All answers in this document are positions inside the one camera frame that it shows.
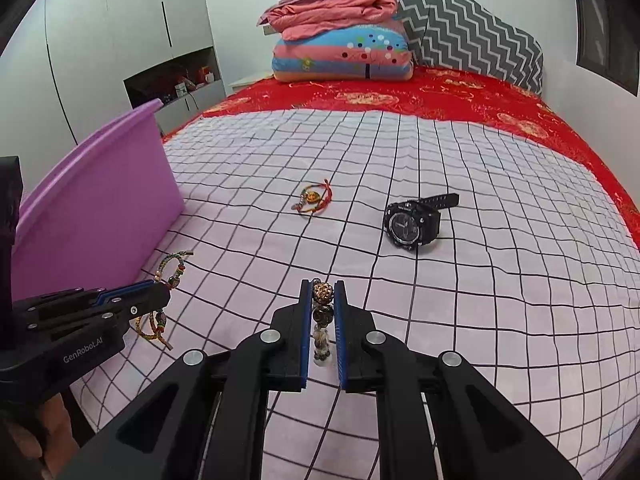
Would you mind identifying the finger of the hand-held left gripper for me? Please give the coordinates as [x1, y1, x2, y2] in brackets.
[12, 281, 156, 328]
[27, 286, 172, 348]

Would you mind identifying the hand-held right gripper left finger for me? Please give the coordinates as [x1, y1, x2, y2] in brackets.
[57, 280, 311, 480]

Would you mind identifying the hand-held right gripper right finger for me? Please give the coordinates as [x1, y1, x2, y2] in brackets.
[334, 280, 583, 480]

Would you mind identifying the green braided cord bracelet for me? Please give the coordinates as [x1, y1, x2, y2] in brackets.
[131, 251, 196, 352]

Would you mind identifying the brown beaded bracelet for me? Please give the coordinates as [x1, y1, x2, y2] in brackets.
[310, 280, 335, 368]

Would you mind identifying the purple plastic basin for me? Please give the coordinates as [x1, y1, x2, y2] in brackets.
[10, 99, 185, 303]

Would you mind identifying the person's left hand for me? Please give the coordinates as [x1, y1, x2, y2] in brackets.
[30, 391, 81, 480]

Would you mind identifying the black wristwatch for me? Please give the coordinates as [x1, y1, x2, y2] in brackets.
[383, 192, 460, 250]

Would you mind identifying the white checked blanket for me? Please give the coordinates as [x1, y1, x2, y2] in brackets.
[70, 109, 640, 480]

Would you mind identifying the white wardrobe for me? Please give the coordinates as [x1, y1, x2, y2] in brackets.
[0, 0, 226, 161]

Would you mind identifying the red printed bedsheet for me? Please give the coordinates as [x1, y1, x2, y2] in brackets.
[162, 64, 640, 251]

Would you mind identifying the striped colourful pillow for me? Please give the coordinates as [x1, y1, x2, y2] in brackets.
[271, 19, 416, 83]

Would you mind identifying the pink folded quilt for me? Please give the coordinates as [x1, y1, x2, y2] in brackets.
[257, 0, 411, 43]

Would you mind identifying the grey zigzag pillow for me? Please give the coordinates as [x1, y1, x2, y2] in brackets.
[387, 0, 545, 96]

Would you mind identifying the dark window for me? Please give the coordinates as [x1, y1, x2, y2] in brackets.
[570, 0, 640, 98]

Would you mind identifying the red cord bracelet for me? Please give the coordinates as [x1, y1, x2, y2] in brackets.
[294, 178, 333, 216]

